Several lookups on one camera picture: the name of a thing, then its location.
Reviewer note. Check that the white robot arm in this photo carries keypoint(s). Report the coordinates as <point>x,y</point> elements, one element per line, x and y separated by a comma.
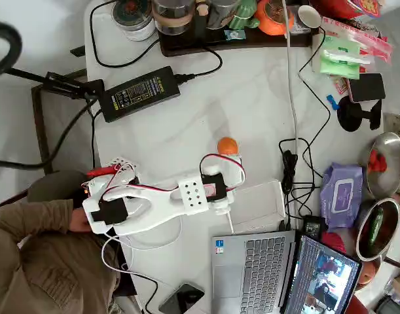
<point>193,196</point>

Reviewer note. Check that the green tissue pack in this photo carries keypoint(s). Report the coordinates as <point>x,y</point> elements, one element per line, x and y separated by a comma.
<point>337,67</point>

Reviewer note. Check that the brown sleeved forearm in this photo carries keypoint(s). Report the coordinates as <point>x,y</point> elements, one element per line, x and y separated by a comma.
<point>29,216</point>

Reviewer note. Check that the small orange fruit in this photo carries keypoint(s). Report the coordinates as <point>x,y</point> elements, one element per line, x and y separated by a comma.
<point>227,145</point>

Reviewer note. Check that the blue clip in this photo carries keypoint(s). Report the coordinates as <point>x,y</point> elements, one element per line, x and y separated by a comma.
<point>332,102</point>

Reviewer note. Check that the black clamp bracket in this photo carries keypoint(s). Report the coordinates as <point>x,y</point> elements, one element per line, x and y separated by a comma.
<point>59,83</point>

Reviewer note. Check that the red cloth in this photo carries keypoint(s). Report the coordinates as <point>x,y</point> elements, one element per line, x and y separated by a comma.
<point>332,240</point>

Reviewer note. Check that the red strawberry pile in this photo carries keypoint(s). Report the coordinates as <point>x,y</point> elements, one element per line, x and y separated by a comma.
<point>377,162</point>

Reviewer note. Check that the black phone pink case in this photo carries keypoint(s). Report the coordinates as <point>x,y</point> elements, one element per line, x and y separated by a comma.
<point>366,87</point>

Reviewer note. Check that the clear bag red print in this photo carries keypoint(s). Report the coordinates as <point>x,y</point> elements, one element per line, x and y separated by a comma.
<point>376,42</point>

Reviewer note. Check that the green cactus figurine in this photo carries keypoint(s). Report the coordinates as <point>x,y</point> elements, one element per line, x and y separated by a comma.
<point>242,14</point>

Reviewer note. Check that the silver laptop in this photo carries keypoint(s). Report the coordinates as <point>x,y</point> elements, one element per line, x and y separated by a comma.
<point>262,271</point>

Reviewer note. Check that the black power adapter brick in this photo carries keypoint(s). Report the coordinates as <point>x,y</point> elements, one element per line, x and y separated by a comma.
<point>139,93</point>

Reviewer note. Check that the dark wooden chair frame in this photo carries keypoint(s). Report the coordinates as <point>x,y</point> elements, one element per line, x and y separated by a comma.
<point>39,131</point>

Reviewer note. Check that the teal candy packet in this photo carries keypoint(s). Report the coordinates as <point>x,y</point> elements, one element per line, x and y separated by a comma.
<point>235,34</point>

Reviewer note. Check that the small black charger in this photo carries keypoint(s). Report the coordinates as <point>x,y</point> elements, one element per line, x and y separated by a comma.
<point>314,225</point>

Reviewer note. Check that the dark tea tray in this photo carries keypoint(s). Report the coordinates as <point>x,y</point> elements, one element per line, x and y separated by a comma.
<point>252,41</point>

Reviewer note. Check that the red clamp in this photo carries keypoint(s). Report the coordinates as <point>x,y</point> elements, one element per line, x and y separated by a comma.
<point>99,171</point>

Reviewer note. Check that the green cucumber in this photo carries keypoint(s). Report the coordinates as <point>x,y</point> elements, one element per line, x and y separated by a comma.
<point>376,225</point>

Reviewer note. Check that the black phone stand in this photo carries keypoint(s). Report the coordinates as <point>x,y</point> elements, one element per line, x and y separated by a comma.
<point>350,114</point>

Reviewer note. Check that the person brown jacket torso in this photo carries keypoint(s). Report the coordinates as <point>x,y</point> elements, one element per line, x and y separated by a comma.
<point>49,271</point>

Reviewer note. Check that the orange teapot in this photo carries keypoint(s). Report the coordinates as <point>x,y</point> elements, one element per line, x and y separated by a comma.
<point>271,26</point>

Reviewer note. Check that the purple wet wipes pack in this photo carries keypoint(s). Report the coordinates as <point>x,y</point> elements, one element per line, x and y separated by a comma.
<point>342,196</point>

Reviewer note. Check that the glass jar with lid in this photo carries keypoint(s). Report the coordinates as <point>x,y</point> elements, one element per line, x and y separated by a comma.
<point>132,14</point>

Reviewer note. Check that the white green wrapper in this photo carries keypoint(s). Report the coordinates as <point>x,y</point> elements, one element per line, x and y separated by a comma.
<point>347,57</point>

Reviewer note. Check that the glass jar dark contents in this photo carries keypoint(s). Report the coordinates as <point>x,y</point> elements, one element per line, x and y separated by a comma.
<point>173,16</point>

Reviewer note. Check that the red gift package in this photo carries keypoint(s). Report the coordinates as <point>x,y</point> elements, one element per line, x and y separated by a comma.
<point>337,6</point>

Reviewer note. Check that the small black block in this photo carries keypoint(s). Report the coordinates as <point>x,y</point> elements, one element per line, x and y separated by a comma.
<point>78,51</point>

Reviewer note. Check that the red apple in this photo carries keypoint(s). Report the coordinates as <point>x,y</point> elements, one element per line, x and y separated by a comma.
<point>366,274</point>

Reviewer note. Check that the wide steel bowl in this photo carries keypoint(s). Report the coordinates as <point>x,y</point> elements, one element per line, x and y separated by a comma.
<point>389,183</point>

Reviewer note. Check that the clear glass jar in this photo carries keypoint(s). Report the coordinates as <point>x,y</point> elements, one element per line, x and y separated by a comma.
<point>219,13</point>

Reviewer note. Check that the deep steel bowl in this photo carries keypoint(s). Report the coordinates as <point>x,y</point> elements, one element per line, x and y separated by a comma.
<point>384,235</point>

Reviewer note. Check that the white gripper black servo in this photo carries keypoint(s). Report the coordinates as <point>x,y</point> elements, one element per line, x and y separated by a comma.
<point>232,162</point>

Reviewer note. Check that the red printed sachet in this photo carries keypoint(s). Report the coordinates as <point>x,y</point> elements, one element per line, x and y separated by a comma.
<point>340,85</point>

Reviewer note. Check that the person bare hand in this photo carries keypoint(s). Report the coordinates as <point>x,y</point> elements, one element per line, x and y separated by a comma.
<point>79,222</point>

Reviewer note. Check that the black smartphone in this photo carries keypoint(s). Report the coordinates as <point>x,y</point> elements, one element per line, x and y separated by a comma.
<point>181,299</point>

